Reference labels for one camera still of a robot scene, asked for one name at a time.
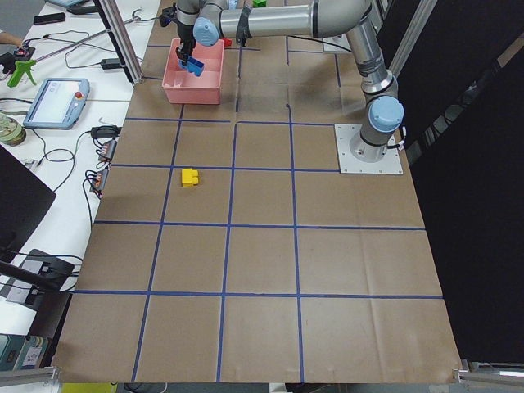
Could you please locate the black monitor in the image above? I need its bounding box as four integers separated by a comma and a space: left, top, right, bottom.
0, 147, 56, 263

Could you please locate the aluminium frame post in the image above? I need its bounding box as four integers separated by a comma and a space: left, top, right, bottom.
389, 0, 438, 78
94, 0, 142, 85

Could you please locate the black smartphone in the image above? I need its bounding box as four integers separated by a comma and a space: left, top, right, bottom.
33, 12, 66, 25

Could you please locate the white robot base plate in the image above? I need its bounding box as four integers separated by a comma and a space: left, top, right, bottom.
334, 124, 404, 175

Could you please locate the black power adapter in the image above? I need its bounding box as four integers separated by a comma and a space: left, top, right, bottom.
100, 58, 121, 70

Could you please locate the yellow toy block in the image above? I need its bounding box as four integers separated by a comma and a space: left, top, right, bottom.
181, 168, 200, 187

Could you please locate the green plastic clamp tool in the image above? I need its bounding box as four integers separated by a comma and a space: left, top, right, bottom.
7, 60, 37, 88

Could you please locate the orange black usb hub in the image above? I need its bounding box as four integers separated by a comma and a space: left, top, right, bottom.
97, 139, 117, 162

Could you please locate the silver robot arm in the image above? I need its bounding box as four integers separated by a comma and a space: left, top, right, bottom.
169, 1, 404, 163

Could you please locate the pink plastic box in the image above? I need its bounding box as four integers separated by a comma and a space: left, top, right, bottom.
161, 38, 224, 105

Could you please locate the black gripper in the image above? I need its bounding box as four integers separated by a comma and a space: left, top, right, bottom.
176, 38, 193, 61

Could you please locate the right aluminium frame post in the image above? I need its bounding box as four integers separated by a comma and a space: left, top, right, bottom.
389, 0, 438, 78

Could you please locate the blue teach pendant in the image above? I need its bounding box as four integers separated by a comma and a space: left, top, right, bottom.
23, 78, 90, 129

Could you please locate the brown paper table cover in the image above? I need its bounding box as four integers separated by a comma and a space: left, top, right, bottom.
53, 26, 460, 384

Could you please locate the blue toy block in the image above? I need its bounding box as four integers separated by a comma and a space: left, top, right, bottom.
178, 56, 205, 77

